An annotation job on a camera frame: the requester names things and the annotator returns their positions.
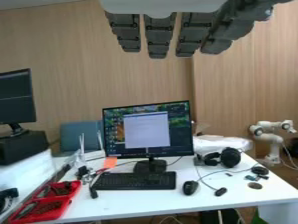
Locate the orange paper note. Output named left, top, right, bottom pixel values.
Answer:
left=103, top=156, right=120, bottom=168

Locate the black computer monitor lit screen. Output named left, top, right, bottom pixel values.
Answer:
left=102, top=100, right=196, bottom=174

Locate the white plastic bag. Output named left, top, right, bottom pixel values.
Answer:
left=193, top=134, right=255, bottom=158

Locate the black keyboard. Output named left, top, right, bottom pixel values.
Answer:
left=94, top=170, right=179, bottom=191

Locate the small black oval device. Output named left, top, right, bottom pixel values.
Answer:
left=213, top=186, right=229, bottom=198

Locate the white desk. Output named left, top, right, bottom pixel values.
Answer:
left=8, top=151, right=298, bottom=224

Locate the white router with antennas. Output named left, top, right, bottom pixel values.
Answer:
left=76, top=131, right=108, bottom=162

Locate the grey-blue chair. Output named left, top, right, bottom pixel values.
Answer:
left=59, top=120, right=106, bottom=155

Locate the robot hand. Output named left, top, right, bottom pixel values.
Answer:
left=99, top=0, right=294, bottom=60

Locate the black computer mouse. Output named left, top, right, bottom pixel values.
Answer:
left=183, top=180, right=201, bottom=197

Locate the black box-shaped device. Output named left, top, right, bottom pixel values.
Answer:
left=0, top=129, right=51, bottom=166

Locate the small white jointed device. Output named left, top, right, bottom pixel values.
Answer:
left=248, top=119, right=298, bottom=168

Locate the red tray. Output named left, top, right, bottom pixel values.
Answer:
left=7, top=195, right=75, bottom=224
left=32, top=180, right=84, bottom=202

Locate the black computer monitor dark screen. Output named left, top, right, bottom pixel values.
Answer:
left=0, top=68, right=39, bottom=137

